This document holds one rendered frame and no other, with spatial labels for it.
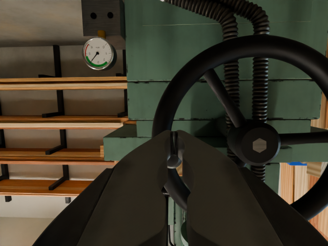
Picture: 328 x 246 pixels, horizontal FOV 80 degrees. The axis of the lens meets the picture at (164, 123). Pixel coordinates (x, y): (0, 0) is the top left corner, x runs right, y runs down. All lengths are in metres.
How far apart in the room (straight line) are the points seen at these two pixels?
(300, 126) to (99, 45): 0.47
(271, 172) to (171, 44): 0.33
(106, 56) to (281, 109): 0.40
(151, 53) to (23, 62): 3.29
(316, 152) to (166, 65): 0.40
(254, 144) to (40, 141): 3.47
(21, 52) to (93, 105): 1.30
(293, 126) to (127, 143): 0.39
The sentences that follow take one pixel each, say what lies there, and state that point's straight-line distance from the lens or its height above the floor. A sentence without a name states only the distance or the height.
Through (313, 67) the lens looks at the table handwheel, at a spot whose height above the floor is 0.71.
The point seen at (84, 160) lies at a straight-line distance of 2.78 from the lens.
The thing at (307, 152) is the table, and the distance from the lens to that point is 0.57.
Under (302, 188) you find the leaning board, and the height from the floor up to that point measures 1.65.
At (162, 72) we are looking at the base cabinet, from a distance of 0.46.
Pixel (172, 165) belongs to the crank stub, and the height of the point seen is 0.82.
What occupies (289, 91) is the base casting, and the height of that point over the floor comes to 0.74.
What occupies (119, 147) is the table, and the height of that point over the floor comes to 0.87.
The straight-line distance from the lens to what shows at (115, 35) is 0.46.
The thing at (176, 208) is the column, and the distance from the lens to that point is 0.94.
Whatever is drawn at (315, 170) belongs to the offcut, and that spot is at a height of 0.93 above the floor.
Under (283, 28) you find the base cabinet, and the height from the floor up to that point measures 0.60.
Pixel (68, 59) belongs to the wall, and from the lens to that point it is 3.32.
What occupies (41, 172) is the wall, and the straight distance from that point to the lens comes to 3.77.
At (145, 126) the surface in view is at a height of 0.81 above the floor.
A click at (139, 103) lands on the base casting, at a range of 0.46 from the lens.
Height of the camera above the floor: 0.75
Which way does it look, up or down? 8 degrees up
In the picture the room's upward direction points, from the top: 179 degrees clockwise
